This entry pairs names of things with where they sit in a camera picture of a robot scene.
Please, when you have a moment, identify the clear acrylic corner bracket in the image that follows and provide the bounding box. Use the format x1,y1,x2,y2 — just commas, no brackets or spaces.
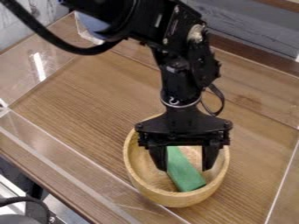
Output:
75,11,108,45

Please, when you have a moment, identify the clear acrylic tray wall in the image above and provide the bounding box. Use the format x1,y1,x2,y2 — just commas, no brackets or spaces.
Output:
0,108,190,224

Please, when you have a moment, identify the green rectangular block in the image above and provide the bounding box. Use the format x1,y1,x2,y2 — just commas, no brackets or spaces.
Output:
167,146,207,193

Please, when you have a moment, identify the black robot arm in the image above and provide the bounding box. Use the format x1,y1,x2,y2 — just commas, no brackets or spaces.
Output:
59,0,232,171

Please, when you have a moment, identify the brown wooden bowl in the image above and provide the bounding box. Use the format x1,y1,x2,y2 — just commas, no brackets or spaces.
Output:
123,129,230,207

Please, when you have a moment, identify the black cable bottom left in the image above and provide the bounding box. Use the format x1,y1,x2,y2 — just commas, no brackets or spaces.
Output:
0,196,56,224

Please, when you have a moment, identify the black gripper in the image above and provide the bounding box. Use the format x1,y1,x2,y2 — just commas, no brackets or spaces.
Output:
133,105,234,172

